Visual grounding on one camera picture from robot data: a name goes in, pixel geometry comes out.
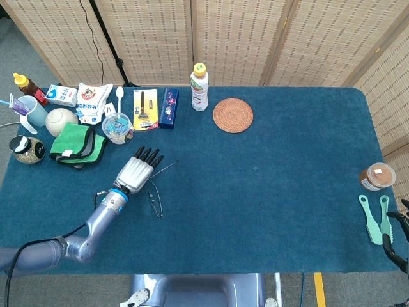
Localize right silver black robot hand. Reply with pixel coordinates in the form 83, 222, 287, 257
382, 198, 409, 274

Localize bamboo folding screen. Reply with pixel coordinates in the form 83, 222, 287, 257
0, 0, 409, 205

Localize teal plastic brush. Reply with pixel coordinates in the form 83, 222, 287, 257
357, 194, 383, 246

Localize dark blue cardboard box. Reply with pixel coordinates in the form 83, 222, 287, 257
158, 88, 180, 130

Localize drink bottle with yellow cap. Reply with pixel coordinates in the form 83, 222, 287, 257
190, 63, 210, 113

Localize purple toothpaste tube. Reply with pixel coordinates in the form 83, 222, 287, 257
8, 93, 32, 116

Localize razor in yellow package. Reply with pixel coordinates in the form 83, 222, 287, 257
132, 88, 160, 131

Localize round woven rattan coaster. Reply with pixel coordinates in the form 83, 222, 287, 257
212, 97, 254, 134

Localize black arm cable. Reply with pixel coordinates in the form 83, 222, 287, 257
4, 191, 107, 307

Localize green microfibre cloth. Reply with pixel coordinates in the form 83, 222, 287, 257
49, 122, 109, 169

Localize black-framed eyeglasses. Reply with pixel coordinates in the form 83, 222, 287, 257
147, 159, 180, 219

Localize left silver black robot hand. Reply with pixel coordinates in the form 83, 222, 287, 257
113, 146, 164, 194

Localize blue table carpet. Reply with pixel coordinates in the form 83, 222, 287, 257
0, 86, 400, 276

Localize thin black hanging cable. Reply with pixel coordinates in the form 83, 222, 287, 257
79, 0, 105, 86

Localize brown sauce bottle yellow cap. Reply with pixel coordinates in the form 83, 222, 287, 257
12, 72, 49, 106

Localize black tripod pole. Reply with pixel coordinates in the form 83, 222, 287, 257
88, 0, 140, 88

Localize beige round bowl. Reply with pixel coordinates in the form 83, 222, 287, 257
45, 107, 79, 138

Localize blue white milk carton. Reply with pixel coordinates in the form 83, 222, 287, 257
45, 84, 79, 108

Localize teal plastic comb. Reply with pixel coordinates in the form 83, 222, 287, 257
378, 194, 394, 244

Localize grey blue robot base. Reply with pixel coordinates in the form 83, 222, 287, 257
127, 273, 266, 307

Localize glass jar with black lid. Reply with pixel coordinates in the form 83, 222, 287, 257
8, 135, 46, 165

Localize translucent plastic measuring cup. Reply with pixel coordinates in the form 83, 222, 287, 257
17, 95, 49, 134

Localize white printed snack bag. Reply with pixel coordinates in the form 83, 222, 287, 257
75, 82, 114, 125

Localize white plastic spoon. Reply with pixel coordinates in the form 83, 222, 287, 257
114, 86, 125, 114

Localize brown paste jar clear lid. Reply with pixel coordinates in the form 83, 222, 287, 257
358, 162, 397, 193

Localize clear jar of binder clips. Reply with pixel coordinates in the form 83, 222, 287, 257
102, 112, 135, 145

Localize yellow floor tape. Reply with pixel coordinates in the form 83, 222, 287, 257
313, 272, 327, 307

